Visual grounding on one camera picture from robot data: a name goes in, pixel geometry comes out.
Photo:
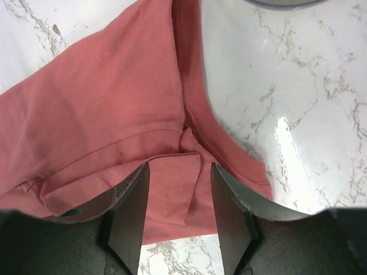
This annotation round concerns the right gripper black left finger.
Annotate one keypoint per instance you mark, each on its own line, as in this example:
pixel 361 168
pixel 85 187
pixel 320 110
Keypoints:
pixel 101 236

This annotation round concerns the salmon red t shirt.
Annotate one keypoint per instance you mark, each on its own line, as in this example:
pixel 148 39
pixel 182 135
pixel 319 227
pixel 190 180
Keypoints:
pixel 128 94

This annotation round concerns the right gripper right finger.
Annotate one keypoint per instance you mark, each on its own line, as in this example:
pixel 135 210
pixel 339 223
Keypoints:
pixel 259 236

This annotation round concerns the grey translucent plastic bin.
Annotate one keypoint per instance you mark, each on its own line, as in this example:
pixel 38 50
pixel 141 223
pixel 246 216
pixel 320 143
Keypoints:
pixel 283 4

